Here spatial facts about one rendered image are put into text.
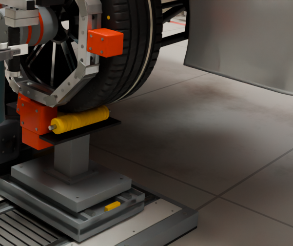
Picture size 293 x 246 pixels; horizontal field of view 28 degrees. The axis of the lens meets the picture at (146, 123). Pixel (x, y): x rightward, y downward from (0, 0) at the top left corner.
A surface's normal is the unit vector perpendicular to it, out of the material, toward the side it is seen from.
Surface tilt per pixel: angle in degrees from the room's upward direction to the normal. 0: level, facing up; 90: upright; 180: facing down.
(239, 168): 0
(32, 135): 90
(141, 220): 0
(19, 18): 90
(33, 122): 90
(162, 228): 0
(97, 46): 90
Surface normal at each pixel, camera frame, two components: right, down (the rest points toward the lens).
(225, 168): 0.07, -0.93
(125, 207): 0.75, 0.29
